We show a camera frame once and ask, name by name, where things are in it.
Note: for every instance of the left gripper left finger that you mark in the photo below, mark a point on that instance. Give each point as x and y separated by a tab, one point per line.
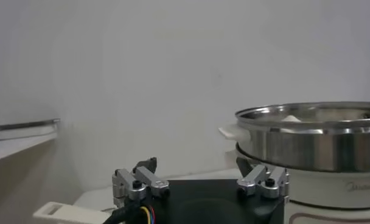
151	181

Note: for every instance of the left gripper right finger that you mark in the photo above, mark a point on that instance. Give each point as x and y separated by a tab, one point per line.
258	178

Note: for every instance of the white steamed baozi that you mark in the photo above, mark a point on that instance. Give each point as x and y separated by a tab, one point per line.
291	119

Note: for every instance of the stainless steel steamer basket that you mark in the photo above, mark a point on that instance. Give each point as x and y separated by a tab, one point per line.
309	149

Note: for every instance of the white electric cooker pot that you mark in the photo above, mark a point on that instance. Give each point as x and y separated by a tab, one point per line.
325	188

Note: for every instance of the black flat device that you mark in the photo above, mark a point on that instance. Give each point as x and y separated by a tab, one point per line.
26	124

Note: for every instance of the white side desk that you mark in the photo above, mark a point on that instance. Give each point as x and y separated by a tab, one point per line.
14	149

